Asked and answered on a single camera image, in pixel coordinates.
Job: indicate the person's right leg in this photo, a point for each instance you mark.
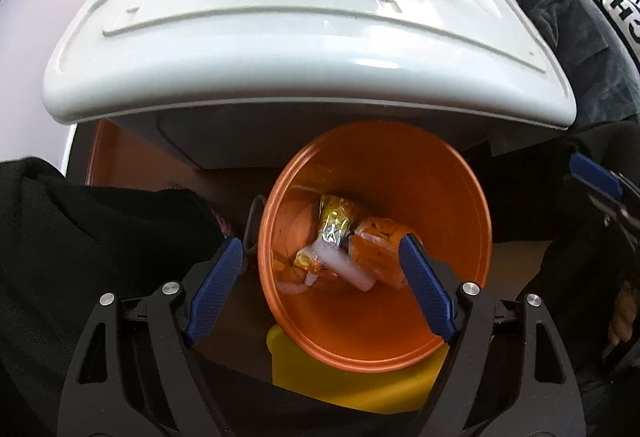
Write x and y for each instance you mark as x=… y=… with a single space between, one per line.
x=550 y=317

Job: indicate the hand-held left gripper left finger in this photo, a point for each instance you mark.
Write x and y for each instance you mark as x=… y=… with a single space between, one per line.
x=216 y=287

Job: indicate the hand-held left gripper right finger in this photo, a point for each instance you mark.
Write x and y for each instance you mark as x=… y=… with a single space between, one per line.
x=425 y=289

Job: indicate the person's left leg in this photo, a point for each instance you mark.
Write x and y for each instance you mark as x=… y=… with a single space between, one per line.
x=100 y=227

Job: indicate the white plastic box lid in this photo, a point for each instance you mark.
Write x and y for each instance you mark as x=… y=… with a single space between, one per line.
x=250 y=42

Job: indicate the orange snack packet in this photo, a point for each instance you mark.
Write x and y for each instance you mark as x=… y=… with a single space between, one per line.
x=375 y=247

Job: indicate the orange plastic bucket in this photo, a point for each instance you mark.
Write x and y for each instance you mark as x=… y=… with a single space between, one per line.
x=400 y=167

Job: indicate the yellow foil snack wrapper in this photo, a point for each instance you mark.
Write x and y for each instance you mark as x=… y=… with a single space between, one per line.
x=336 y=219

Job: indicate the person's right hand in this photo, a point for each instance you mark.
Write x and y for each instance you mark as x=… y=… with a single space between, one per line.
x=620 y=317

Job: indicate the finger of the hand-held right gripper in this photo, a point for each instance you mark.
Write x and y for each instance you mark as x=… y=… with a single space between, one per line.
x=597 y=174

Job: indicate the yellow plastic container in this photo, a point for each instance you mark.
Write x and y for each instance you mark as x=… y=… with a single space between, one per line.
x=350 y=382

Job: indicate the person's leg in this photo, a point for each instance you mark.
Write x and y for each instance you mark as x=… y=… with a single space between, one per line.
x=100 y=227
x=550 y=317

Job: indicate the small yellow wrapper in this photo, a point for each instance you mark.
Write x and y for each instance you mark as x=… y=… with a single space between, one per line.
x=312 y=262

